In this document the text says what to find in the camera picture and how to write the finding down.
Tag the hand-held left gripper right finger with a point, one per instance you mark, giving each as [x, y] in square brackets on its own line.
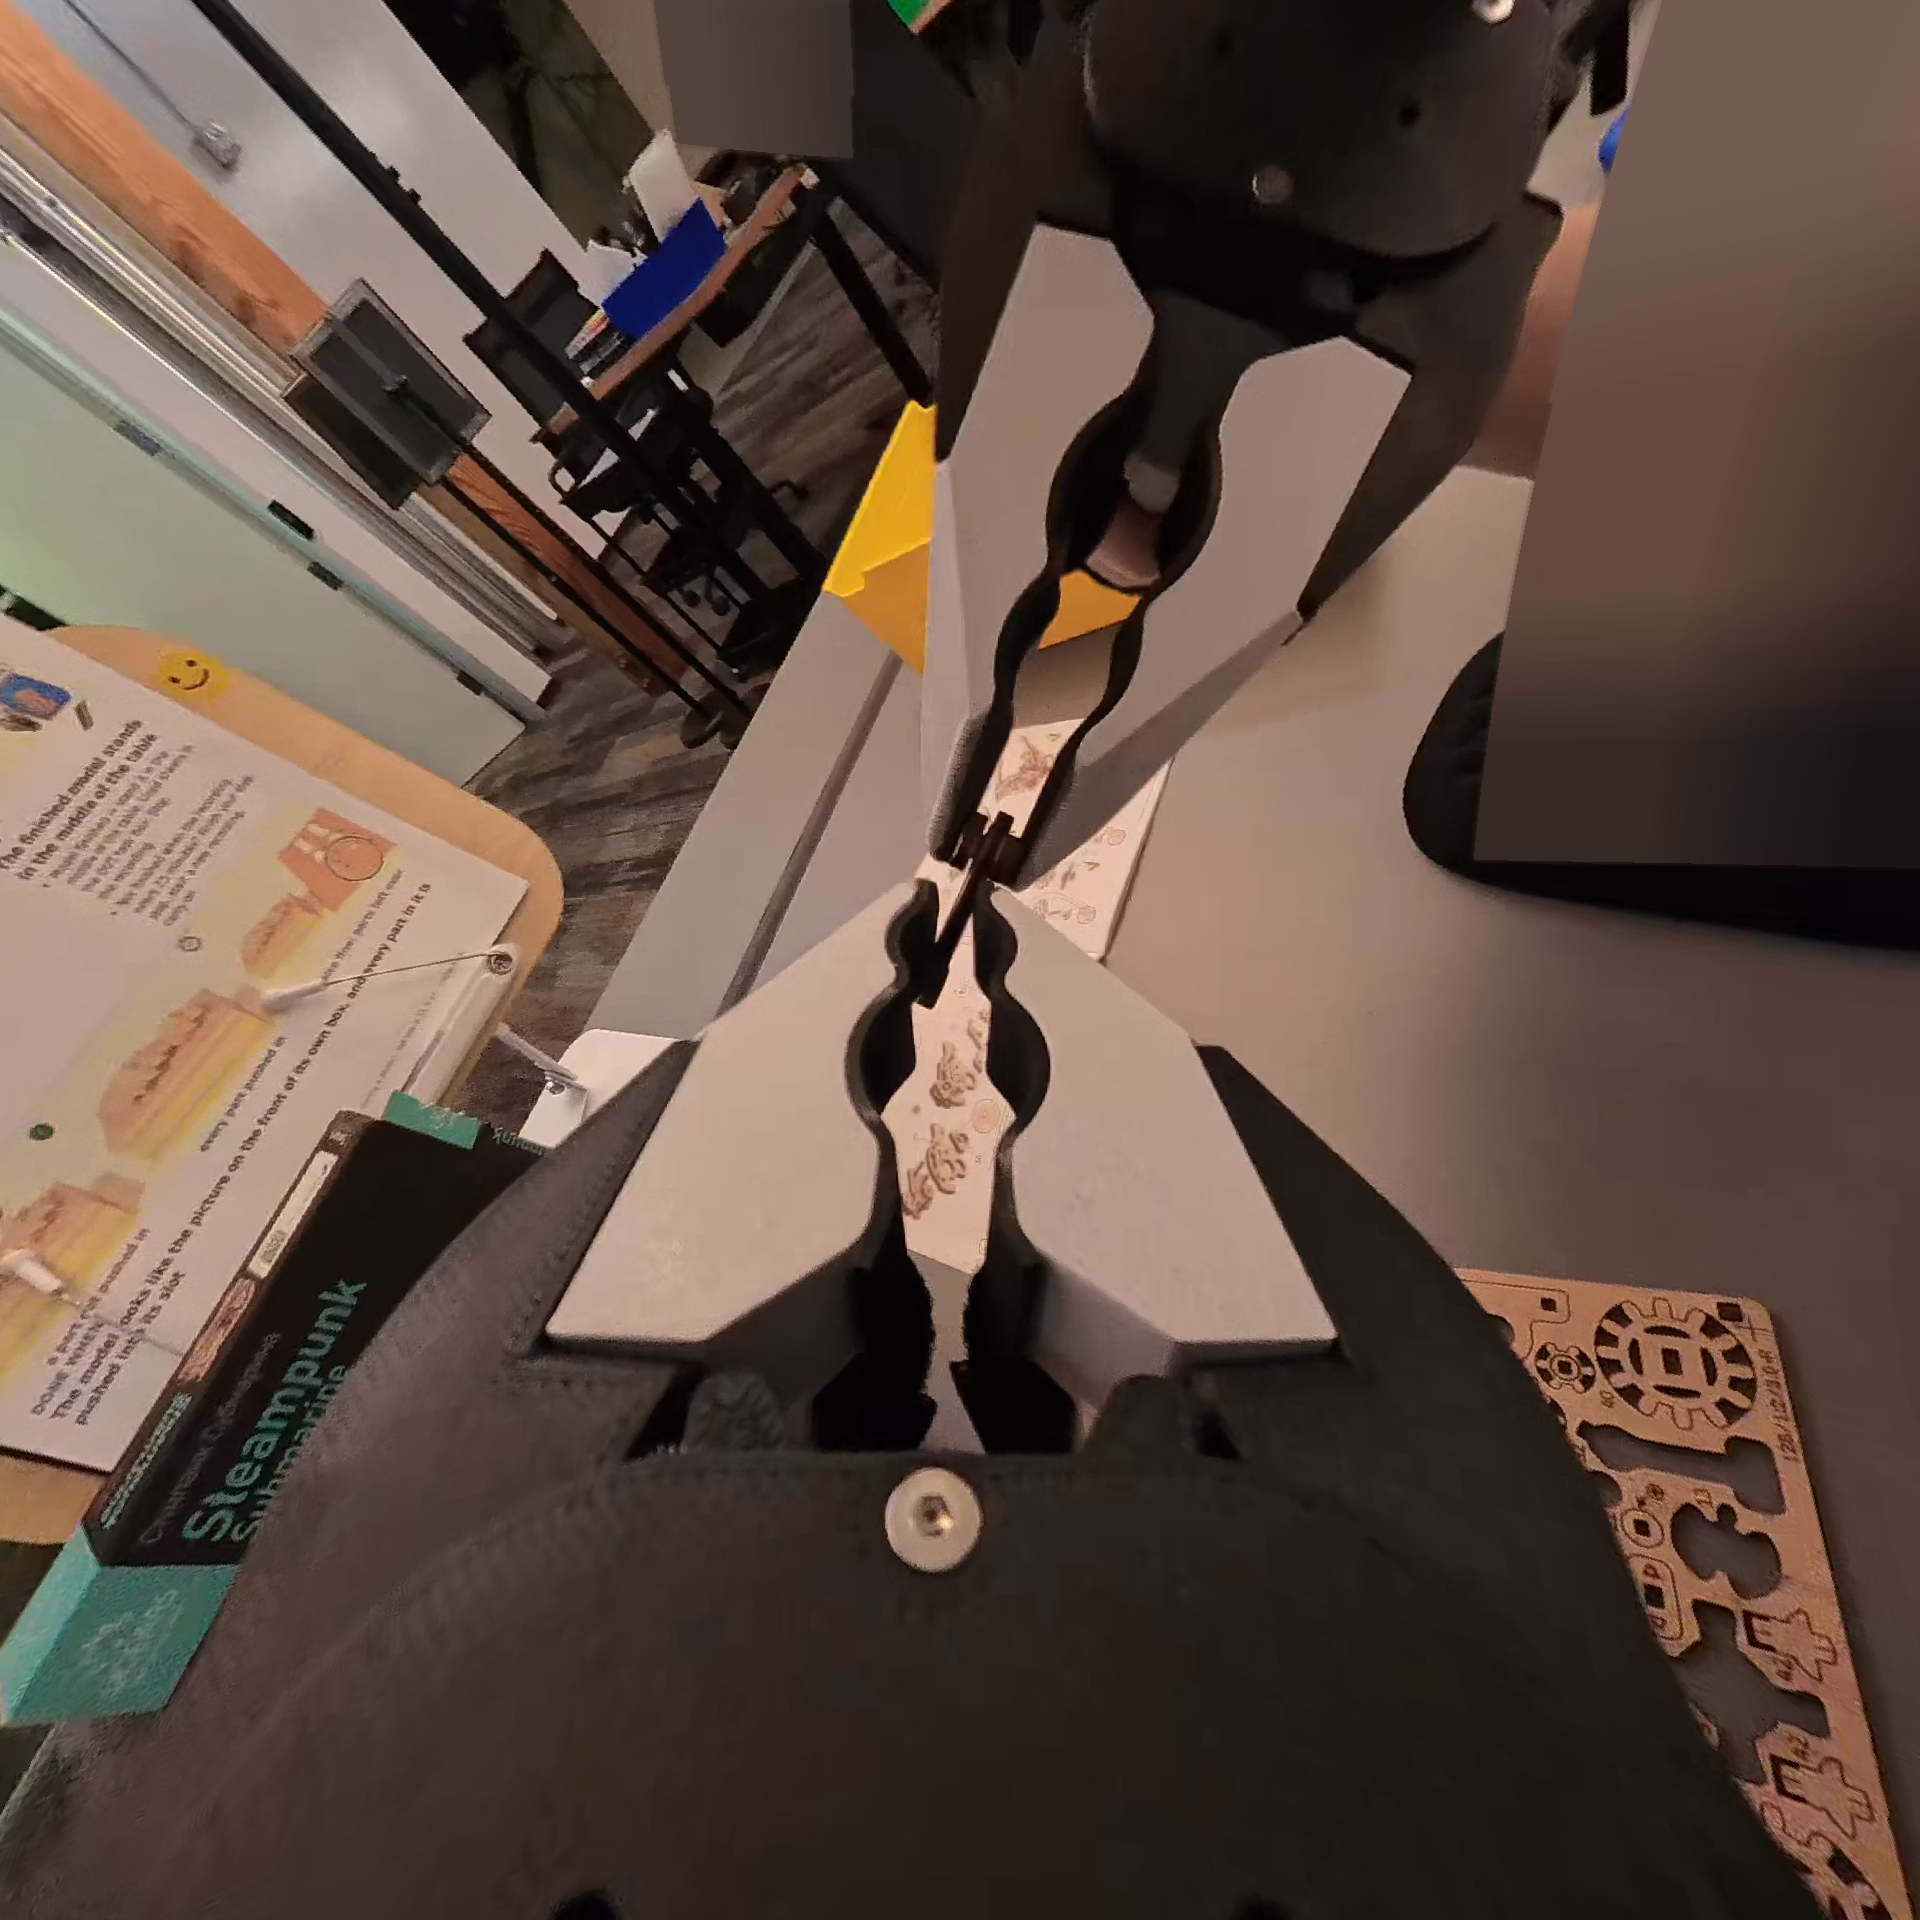
[1171, 1200]

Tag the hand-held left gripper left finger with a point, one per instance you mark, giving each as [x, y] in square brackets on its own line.
[703, 1200]

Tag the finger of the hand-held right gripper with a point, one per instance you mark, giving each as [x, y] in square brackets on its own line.
[1275, 496]
[1003, 449]

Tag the thin dark wooden stick part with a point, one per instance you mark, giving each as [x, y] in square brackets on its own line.
[951, 944]

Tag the small dark wooden block part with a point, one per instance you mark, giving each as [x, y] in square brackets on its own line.
[989, 846]

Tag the wooden laser-cut parts sheet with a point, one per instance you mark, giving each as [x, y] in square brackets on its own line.
[1513, 1302]

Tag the yellow plastic bin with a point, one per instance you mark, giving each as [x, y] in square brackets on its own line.
[892, 524]

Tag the small white instruction leaflet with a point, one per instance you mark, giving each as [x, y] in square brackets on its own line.
[942, 1200]

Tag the black and teal kit box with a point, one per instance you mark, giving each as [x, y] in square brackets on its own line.
[375, 1243]

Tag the wooden-top table with black legs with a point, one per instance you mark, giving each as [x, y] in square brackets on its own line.
[759, 213]

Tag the blue storage bin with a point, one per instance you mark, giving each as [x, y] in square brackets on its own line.
[662, 279]

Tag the white paper bag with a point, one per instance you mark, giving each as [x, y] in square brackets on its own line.
[662, 172]

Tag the wooden board with rounded corners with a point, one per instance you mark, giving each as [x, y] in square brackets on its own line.
[451, 780]

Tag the large illustrated instruction poster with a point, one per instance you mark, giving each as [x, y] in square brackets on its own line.
[223, 902]

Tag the yellow smiley sticker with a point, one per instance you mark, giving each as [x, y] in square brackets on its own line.
[189, 676]

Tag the black wall-mounted box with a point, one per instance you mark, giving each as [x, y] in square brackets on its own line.
[389, 389]

